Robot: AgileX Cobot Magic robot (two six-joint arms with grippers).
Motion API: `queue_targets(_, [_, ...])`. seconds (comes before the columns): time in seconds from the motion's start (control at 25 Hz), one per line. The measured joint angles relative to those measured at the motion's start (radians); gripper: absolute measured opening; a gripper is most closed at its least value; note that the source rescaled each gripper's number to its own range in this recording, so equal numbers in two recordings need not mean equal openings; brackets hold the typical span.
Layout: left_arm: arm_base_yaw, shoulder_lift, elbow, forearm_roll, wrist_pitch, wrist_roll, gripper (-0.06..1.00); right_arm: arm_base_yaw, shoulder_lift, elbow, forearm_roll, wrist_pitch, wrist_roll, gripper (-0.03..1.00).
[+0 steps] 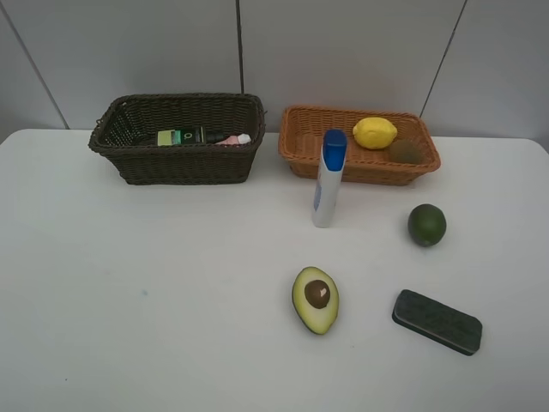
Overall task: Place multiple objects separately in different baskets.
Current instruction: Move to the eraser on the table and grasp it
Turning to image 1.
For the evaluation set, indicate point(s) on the dark felt board eraser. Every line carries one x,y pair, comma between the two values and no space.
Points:
438,322

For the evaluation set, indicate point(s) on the dark green pump bottle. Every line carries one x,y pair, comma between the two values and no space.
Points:
189,136

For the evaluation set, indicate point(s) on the dark green lime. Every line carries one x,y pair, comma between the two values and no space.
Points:
426,225

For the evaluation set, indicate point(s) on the yellow lemon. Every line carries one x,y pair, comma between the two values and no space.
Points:
374,133

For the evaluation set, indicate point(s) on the white bottle blue cap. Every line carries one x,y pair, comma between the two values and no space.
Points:
330,169

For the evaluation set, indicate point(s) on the dark brown wicker basket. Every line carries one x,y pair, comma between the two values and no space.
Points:
126,136

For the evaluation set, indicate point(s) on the pink bottle white cap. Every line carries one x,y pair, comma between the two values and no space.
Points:
234,140

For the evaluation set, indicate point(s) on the halved avocado with pit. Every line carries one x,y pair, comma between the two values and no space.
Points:
315,298

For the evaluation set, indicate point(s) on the orange wicker basket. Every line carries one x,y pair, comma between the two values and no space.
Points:
301,138

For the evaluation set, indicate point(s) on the brown kiwi fruit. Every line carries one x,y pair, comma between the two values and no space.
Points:
405,152

